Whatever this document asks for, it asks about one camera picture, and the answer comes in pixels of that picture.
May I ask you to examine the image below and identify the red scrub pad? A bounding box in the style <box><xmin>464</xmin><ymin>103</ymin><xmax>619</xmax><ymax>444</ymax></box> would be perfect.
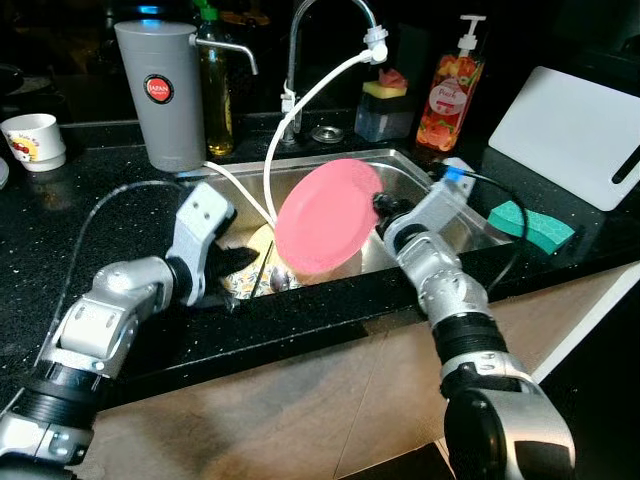
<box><xmin>378</xmin><ymin>68</ymin><xmax>409</xmax><ymax>89</ymax></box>

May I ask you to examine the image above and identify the chrome gooseneck faucet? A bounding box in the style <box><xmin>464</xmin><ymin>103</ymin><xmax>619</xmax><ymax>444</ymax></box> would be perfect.
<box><xmin>283</xmin><ymin>0</ymin><xmax>391</xmax><ymax>146</ymax></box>

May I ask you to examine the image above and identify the short white hose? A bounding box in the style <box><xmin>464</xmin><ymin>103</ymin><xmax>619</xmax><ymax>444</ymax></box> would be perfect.
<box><xmin>205</xmin><ymin>160</ymin><xmax>276</xmax><ymax>226</ymax></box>

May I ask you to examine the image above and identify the green sponge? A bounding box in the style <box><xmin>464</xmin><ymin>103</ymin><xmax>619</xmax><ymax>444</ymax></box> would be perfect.
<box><xmin>488</xmin><ymin>200</ymin><xmax>578</xmax><ymax>254</ymax></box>

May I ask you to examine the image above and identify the white cutting board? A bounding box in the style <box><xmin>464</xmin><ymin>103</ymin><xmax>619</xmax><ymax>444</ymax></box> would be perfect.
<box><xmin>487</xmin><ymin>65</ymin><xmax>640</xmax><ymax>212</ymax></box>

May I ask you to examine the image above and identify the narrow tan cabinet door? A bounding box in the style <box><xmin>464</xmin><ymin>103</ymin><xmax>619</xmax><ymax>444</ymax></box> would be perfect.
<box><xmin>335</xmin><ymin>262</ymin><xmax>640</xmax><ymax>479</ymax></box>

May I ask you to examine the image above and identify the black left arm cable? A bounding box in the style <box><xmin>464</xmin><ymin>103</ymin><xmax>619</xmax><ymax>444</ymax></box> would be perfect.
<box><xmin>50</xmin><ymin>178</ymin><xmax>191</xmax><ymax>321</ymax></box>

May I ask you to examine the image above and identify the clear sponge holder box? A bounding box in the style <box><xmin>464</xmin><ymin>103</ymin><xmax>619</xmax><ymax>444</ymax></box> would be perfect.
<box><xmin>354</xmin><ymin>68</ymin><xmax>416</xmax><ymax>143</ymax></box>

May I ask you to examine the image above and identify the peach soap pump bottle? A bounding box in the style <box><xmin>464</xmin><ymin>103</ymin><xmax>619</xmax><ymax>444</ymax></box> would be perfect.
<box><xmin>415</xmin><ymin>14</ymin><xmax>488</xmax><ymax>153</ymax></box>

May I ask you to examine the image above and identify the white printed cup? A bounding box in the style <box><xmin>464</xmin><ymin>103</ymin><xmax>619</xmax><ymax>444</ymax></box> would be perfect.
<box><xmin>0</xmin><ymin>113</ymin><xmax>68</xmax><ymax>173</ymax></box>

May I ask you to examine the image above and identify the white floral plate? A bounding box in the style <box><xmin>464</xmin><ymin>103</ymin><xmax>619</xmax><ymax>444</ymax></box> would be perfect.
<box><xmin>222</xmin><ymin>265</ymin><xmax>301</xmax><ymax>298</ymax></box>

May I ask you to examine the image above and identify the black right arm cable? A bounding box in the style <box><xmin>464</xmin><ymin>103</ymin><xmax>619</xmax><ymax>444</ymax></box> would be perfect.
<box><xmin>460</xmin><ymin>170</ymin><xmax>531</xmax><ymax>296</ymax></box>

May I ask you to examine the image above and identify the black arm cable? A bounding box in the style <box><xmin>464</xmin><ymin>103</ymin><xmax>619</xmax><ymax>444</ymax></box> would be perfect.
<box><xmin>50</xmin><ymin>178</ymin><xmax>191</xmax><ymax>321</ymax></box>
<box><xmin>460</xmin><ymin>170</ymin><xmax>531</xmax><ymax>296</ymax></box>

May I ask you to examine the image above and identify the yellow sponge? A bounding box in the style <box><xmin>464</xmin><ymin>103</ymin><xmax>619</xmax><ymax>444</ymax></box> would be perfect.
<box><xmin>362</xmin><ymin>80</ymin><xmax>408</xmax><ymax>99</ymax></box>

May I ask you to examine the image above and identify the round steel hole cover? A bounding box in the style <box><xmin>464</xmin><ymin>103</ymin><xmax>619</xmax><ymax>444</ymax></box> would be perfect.
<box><xmin>311</xmin><ymin>125</ymin><xmax>344</xmax><ymax>144</ymax></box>

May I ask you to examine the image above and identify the stainless steel sink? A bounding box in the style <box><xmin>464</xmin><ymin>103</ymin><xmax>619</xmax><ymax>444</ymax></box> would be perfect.
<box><xmin>180</xmin><ymin>148</ymin><xmax>511</xmax><ymax>301</ymax></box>

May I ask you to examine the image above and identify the coral pink round plate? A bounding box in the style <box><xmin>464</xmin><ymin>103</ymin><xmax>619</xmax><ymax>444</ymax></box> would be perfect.
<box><xmin>274</xmin><ymin>157</ymin><xmax>385</xmax><ymax>277</ymax></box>

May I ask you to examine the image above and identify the oil bottle with green cap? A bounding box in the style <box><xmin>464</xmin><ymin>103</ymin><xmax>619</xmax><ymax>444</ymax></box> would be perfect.
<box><xmin>195</xmin><ymin>0</ymin><xmax>236</xmax><ymax>158</ymax></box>

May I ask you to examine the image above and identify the long white hose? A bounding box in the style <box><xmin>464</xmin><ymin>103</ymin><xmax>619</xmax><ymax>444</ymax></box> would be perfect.
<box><xmin>262</xmin><ymin>50</ymin><xmax>376</xmax><ymax>226</ymax></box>

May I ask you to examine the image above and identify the yellow round plate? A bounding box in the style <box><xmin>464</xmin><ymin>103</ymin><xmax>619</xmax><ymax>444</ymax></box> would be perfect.
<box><xmin>245</xmin><ymin>222</ymin><xmax>291</xmax><ymax>276</ymax></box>

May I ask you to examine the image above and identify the grey water filter canister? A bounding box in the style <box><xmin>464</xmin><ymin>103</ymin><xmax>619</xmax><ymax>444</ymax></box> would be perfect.
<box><xmin>113</xmin><ymin>20</ymin><xmax>259</xmax><ymax>173</ymax></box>

